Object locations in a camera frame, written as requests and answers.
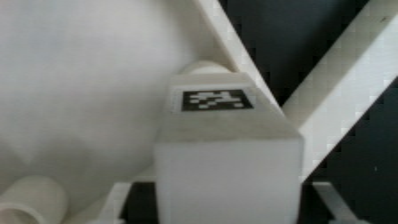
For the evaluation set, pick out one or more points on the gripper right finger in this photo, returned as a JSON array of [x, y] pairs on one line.
[[324, 207]]

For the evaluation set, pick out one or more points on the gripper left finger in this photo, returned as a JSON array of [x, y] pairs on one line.
[[139, 212]]

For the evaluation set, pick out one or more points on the white square tabletop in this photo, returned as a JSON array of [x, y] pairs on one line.
[[90, 54]]

